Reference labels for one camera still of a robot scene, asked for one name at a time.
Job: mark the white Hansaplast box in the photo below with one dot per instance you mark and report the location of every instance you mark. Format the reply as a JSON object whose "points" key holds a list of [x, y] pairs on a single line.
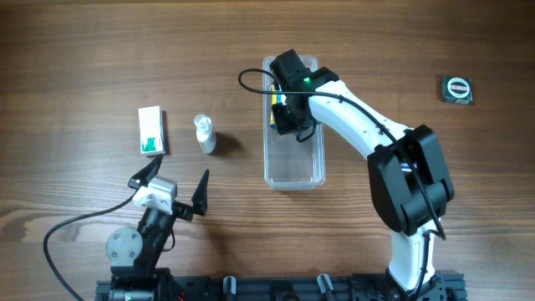
{"points": [[405, 167]]}

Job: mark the white green medicine box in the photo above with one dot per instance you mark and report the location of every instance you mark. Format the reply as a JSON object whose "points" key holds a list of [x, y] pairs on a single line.
{"points": [[152, 141]]}

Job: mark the blue yellow VapoDrops box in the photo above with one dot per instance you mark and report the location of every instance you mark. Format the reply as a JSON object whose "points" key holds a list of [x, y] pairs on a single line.
{"points": [[275, 99]]}

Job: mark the small white spray bottle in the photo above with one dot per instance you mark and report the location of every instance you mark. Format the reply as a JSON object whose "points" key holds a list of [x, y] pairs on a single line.
{"points": [[205, 133]]}

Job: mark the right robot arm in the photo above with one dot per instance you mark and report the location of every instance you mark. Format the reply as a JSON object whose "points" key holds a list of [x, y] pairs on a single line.
{"points": [[409, 181]]}

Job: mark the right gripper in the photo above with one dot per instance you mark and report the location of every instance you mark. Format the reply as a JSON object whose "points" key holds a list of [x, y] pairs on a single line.
{"points": [[282, 124]]}

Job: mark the clear plastic container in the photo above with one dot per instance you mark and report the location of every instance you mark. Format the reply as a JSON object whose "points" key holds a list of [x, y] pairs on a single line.
{"points": [[289, 164]]}

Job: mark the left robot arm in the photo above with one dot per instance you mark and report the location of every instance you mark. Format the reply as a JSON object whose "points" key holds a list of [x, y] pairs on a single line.
{"points": [[135, 252]]}

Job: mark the dark green round-logo box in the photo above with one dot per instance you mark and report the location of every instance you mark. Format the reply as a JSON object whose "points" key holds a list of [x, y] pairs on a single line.
{"points": [[456, 90]]}

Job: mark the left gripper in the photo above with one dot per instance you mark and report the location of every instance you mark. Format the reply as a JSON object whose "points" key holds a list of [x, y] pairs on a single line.
{"points": [[180, 208]]}

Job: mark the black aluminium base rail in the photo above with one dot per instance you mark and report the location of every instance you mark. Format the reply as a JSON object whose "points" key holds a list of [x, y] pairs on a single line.
{"points": [[355, 287]]}

